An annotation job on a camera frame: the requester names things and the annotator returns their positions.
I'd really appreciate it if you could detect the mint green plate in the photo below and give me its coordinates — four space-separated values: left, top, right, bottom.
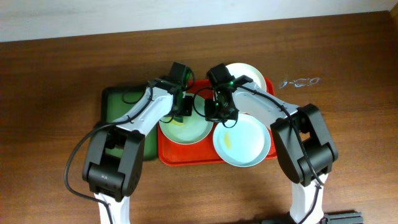
159 110 213 145

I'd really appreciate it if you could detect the light blue plate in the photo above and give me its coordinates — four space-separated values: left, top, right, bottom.
213 114 271 167

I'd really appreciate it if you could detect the yellow green scrub sponge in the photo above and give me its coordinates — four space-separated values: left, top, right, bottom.
171 116 184 126

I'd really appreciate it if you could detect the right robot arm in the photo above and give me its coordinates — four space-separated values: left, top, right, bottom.
205 63 338 223

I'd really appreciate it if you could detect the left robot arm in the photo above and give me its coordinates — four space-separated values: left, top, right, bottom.
82 62 194 223

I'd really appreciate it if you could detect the dark green tray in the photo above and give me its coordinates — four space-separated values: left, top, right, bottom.
101 85 158 161

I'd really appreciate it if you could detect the cream white plate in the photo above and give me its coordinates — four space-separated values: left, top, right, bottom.
226 63 267 91

